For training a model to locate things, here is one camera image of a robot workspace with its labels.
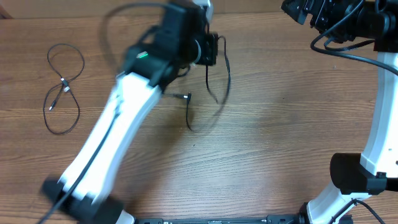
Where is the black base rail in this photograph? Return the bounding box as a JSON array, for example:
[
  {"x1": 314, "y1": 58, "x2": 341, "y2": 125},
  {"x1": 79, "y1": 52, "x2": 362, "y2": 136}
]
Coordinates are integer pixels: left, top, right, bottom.
[{"x1": 77, "y1": 213, "x2": 354, "y2": 224}]

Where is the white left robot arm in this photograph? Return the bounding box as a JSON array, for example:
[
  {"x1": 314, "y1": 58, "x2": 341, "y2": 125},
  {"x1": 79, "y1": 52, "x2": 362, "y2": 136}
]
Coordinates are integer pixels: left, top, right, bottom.
[{"x1": 40, "y1": 32, "x2": 220, "y2": 223}]

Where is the brown cardboard wall panel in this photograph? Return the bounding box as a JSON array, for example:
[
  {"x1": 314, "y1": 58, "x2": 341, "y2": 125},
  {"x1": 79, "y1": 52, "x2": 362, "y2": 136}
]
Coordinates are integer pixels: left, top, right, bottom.
[{"x1": 0, "y1": 0, "x2": 398, "y2": 19}]

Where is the black cable bundle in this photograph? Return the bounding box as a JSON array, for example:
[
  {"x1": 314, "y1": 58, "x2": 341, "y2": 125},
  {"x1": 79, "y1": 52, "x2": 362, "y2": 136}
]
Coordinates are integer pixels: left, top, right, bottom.
[{"x1": 164, "y1": 35, "x2": 232, "y2": 133}]

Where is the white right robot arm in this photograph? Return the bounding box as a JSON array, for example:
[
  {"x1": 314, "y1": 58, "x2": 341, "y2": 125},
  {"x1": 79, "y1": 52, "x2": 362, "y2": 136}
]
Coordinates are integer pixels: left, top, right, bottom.
[{"x1": 281, "y1": 0, "x2": 397, "y2": 223}]

